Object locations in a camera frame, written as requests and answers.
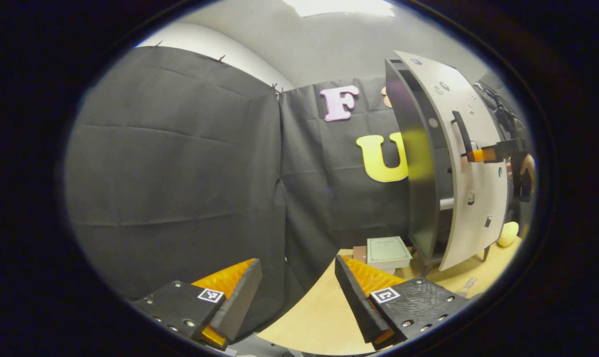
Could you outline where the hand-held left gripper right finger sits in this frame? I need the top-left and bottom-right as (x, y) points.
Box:
(334, 254), (472, 351)

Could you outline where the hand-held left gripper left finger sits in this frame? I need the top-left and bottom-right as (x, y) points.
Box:
(130, 258), (264, 351)

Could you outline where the black door handle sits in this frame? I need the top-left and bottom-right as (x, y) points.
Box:
(451, 111), (479, 160)

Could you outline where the beige cabinet door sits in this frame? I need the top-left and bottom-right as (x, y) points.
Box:
(393, 50), (509, 272)

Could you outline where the dark grey cabinet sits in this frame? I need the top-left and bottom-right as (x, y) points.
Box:
(384, 59), (492, 277)

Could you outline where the yellow bun toy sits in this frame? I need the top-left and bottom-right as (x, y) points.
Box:
(497, 222), (519, 247)

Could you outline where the green book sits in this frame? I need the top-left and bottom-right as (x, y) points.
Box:
(366, 236), (413, 270)

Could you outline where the black backdrop cloth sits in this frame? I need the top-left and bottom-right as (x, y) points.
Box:
(64, 46), (508, 343)

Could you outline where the large ceiling light panel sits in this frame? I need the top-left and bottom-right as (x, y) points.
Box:
(282, 0), (396, 18)

